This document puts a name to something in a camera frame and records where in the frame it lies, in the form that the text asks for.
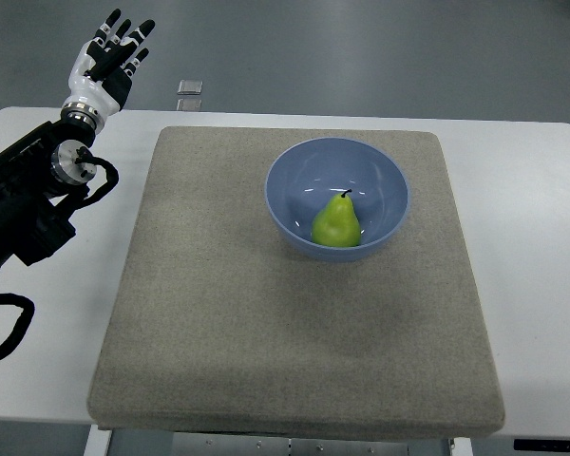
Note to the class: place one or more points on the lower floor outlet plate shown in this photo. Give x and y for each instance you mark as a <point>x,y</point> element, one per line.
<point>189,104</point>

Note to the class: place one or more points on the upper floor outlet plate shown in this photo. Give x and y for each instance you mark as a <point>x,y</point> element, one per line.
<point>189,87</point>

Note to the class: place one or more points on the floor outlet plate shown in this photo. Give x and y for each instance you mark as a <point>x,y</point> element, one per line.
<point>189,87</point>
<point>189,104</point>

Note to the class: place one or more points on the metal table frame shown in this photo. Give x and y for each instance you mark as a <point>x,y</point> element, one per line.
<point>135,442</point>

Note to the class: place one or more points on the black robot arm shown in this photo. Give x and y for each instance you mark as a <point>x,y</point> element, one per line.
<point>45,177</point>

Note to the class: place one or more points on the blue bowl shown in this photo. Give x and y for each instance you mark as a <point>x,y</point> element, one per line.
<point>303,179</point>

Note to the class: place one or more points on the green pear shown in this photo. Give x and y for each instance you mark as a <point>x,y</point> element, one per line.
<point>337,225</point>

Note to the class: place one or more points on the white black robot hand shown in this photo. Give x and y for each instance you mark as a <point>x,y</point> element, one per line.
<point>101,77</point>

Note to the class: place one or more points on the black table control panel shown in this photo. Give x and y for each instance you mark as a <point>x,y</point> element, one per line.
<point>542,445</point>

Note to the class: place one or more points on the grey felt mat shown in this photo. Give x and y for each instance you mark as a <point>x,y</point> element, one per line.
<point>219,325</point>

